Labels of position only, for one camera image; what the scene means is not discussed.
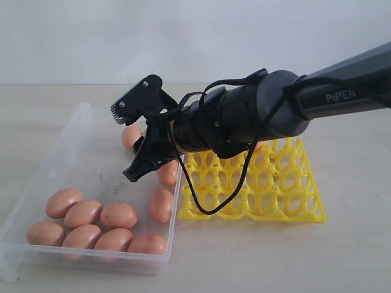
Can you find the brown egg centre left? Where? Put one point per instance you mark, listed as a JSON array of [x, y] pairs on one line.
[[83, 213]]

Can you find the brown egg front right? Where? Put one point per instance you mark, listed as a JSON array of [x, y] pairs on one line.
[[148, 244]]

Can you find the brown egg back left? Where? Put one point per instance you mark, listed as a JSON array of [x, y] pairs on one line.
[[130, 135]]

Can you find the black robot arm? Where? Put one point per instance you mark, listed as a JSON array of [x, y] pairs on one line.
[[233, 113]]

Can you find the yellow plastic egg tray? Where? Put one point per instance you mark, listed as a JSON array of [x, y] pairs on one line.
[[279, 185]]

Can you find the brown egg front left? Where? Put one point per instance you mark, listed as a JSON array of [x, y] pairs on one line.
[[46, 233]]

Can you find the brown egg front middle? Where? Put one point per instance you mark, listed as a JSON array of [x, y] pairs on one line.
[[117, 239]]

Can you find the brown egg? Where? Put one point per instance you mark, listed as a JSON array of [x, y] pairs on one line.
[[84, 236], [148, 244], [168, 173], [46, 233], [117, 239], [83, 213], [59, 203], [130, 135], [118, 215], [160, 205]]

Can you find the brown egg right side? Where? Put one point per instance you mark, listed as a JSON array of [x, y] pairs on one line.
[[168, 173]]

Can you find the clear plastic bin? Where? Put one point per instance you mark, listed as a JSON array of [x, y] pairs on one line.
[[89, 156]]

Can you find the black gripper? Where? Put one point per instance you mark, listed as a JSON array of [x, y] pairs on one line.
[[170, 133]]

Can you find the brown egg right lower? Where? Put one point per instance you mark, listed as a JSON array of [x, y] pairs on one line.
[[160, 205]]

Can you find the brown egg front inner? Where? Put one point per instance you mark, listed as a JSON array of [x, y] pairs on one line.
[[84, 236]]

